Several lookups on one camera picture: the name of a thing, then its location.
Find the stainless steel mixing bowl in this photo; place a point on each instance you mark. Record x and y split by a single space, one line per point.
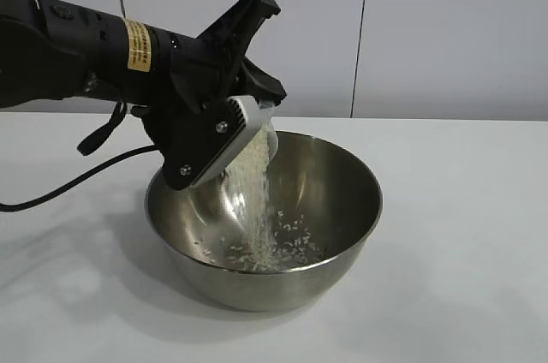
325 277

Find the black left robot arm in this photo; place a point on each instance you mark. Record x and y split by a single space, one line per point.
64 37

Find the white rice grains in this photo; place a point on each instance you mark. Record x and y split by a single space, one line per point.
259 209

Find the clear plastic measuring cup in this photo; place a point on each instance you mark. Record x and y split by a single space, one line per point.
272 132

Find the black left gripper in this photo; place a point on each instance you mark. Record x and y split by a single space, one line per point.
184 72

